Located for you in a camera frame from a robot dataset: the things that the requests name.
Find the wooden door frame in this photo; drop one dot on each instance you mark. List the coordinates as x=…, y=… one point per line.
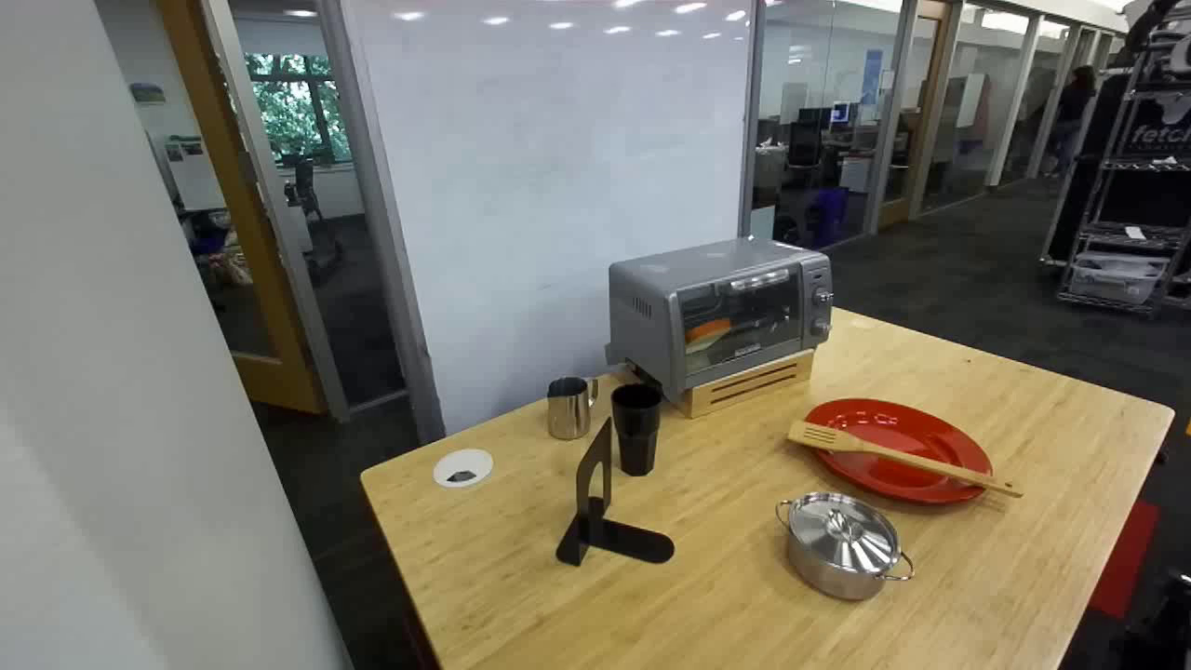
x=281, y=371

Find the wooden spatula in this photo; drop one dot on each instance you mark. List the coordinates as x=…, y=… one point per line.
x=836, y=440

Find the black plastic cup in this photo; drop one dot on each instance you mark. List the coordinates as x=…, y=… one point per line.
x=637, y=425

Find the white table cable grommet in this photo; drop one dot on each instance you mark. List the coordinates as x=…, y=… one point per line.
x=461, y=468

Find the small steel cup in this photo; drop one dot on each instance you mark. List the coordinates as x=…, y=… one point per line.
x=569, y=404

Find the wooden slatted stand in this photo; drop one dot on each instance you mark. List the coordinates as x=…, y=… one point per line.
x=708, y=390

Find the red plate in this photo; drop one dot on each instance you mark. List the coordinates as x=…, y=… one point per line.
x=909, y=433

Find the small steel pot with lid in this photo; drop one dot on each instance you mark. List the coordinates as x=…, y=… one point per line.
x=842, y=544

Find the silver toaster oven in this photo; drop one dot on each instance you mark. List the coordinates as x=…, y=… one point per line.
x=712, y=309

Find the metal storage shelf rack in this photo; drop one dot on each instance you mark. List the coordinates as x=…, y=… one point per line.
x=1120, y=234

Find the black metal bookend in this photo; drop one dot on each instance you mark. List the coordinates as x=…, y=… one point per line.
x=593, y=528

